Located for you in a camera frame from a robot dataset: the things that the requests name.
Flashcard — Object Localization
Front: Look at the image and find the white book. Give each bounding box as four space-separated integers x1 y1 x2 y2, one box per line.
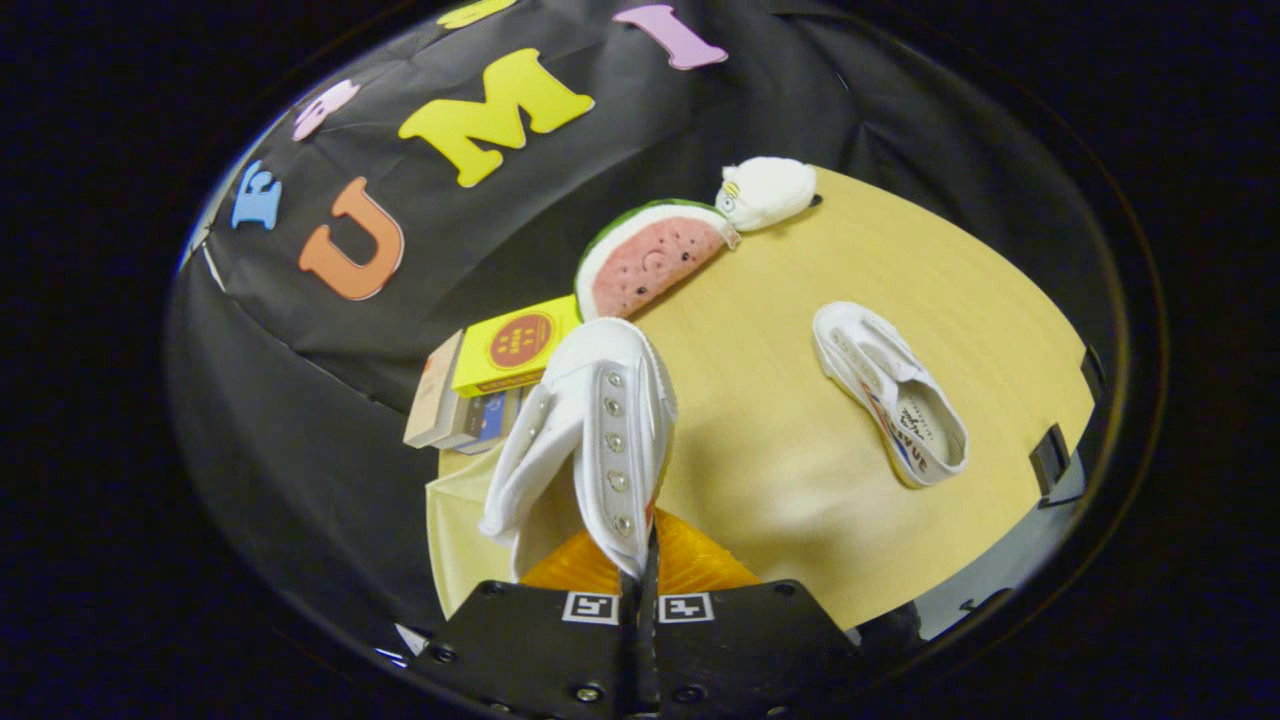
440 393 501 452

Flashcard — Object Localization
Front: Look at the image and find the watermelon slice plush toy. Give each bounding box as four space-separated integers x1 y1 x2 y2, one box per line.
575 198 742 323

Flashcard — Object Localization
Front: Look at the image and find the white canvas shoe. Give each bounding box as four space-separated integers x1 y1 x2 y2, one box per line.
812 301 970 489
480 318 680 582

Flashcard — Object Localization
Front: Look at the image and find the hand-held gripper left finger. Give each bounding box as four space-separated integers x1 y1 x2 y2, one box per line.
412 530 641 720

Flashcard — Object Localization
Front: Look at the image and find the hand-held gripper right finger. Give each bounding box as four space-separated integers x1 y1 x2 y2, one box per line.
640 508 863 720

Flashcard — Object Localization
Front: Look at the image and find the beige storage box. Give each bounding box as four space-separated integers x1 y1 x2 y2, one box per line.
425 445 601 623

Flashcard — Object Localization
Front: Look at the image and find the yellow flat box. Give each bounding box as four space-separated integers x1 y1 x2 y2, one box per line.
452 295 584 399

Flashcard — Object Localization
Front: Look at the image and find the white plush toy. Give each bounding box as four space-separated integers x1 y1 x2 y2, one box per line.
714 156 819 233

